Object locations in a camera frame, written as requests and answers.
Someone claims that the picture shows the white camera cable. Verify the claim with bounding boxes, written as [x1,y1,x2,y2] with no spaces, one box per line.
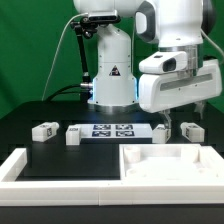
[41,12,90,102]

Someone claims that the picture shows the black base cables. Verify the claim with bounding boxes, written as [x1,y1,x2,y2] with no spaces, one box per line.
[43,83,90,102]

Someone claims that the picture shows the white marker base plate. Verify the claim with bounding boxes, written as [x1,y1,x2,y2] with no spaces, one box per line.
[80,123,152,138]

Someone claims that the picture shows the grey camera on mount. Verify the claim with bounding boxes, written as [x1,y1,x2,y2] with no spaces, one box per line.
[83,10,120,24]

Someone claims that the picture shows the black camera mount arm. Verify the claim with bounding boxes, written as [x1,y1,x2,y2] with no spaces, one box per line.
[70,20,98,91]

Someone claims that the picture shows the white square tabletop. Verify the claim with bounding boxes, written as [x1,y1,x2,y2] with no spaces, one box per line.
[119,144,216,181]

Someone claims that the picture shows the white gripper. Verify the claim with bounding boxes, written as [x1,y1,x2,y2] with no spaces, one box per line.
[139,51,222,129]

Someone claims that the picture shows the green backdrop curtain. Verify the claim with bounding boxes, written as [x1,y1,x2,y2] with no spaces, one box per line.
[0,0,224,120]

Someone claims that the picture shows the white U-shaped fence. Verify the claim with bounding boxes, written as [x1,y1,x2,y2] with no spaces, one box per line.
[0,146,224,206]

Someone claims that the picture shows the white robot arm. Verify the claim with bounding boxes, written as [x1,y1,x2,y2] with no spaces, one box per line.
[73,0,222,127]

